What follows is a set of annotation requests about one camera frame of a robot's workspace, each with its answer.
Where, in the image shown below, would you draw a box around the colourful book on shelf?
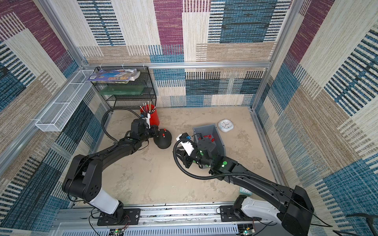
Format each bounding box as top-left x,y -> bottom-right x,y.
86,68 -> 141,84

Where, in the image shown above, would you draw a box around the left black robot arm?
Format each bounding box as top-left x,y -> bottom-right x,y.
62,107 -> 159,225

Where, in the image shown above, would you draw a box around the green board on shelf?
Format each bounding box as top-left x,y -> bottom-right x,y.
99,85 -> 145,95

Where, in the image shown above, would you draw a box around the grey plastic parts bin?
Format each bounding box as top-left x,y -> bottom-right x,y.
193,124 -> 226,156

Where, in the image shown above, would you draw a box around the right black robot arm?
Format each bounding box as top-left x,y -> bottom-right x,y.
172,138 -> 314,236

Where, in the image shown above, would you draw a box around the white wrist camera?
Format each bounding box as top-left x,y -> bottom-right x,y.
176,133 -> 195,156
143,113 -> 151,128

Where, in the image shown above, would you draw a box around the red pen cup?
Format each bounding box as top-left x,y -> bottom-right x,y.
140,101 -> 160,126

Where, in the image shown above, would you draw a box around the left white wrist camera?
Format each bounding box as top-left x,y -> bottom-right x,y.
143,113 -> 151,128

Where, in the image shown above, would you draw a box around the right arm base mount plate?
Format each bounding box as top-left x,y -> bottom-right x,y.
219,206 -> 244,222

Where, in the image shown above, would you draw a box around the red sleeves in bin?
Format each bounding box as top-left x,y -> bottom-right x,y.
198,134 -> 215,142

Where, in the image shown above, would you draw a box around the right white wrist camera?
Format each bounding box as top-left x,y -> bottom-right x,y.
176,133 -> 195,156

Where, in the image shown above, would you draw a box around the white mesh wall basket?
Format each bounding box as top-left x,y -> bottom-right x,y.
35,70 -> 93,132

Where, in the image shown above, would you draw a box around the black wire shelf rack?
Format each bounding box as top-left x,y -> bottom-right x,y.
87,66 -> 157,109

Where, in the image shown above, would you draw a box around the black dome screw base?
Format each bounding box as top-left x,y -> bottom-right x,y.
154,129 -> 172,149

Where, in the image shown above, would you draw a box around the small teal square clock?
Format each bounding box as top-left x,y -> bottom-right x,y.
239,187 -> 253,196

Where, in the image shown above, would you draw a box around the round white clock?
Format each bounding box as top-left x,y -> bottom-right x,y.
218,119 -> 234,133

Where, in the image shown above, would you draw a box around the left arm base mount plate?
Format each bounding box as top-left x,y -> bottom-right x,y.
97,208 -> 141,226

